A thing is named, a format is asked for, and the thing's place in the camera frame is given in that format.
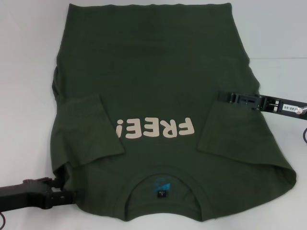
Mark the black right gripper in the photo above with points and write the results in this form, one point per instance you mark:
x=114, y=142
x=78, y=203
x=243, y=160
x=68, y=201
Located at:
x=266, y=103

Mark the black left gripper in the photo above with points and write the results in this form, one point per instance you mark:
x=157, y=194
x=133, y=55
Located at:
x=24, y=196

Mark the dark green FREE! t-shirt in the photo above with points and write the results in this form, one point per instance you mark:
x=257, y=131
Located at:
x=153, y=72

